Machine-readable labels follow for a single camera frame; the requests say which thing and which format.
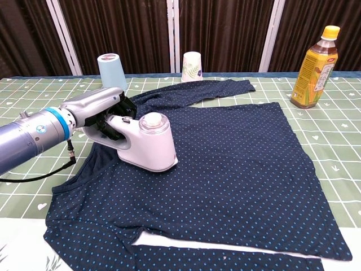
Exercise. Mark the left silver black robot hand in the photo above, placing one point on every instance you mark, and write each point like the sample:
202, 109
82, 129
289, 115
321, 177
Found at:
93, 104

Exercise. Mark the silver handheld steamer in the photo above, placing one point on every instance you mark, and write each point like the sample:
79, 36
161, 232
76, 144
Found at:
155, 146

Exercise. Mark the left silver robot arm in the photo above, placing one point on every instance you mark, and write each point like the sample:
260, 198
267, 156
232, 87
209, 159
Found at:
28, 135

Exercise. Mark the dark blue dotted shirt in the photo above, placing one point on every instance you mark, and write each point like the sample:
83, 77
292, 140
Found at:
225, 175

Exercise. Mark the white leaf print paper cup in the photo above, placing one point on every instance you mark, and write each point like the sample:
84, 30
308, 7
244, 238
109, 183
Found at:
191, 67

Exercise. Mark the yellow tea bottle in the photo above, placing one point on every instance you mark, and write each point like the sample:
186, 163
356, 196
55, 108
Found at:
313, 76

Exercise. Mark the green checked tablecloth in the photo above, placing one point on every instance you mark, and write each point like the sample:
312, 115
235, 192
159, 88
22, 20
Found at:
324, 141

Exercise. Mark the dark screen panel white frame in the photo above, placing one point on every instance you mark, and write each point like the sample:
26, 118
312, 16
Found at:
225, 34
304, 17
22, 34
118, 34

